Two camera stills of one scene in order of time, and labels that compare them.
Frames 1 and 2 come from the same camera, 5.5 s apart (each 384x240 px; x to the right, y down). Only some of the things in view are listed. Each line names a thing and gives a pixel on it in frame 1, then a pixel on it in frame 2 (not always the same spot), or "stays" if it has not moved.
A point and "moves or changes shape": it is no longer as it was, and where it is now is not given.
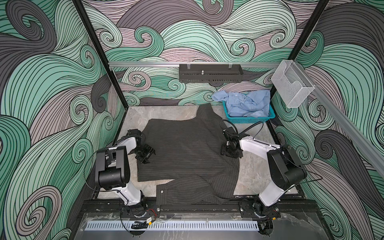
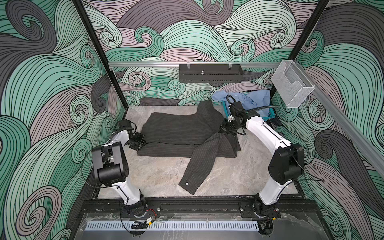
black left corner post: (96, 41) stays
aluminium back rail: (196, 65) stays
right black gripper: (234, 155) -> (223, 127)
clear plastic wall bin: (292, 85) stays
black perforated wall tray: (210, 73) stays
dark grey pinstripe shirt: (188, 152) moves or changes shape
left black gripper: (149, 150) -> (140, 144)
